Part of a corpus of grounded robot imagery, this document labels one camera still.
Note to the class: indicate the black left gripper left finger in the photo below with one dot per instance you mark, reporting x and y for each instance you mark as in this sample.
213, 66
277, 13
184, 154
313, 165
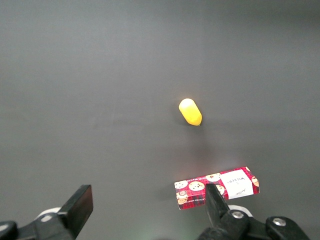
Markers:
77, 205

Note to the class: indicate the red tartan cookie box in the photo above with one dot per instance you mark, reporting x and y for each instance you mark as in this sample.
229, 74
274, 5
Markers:
197, 191

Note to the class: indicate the yellow lemon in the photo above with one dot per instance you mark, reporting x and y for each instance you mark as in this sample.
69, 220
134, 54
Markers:
190, 111

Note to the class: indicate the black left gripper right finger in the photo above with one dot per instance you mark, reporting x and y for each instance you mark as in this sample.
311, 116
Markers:
215, 205

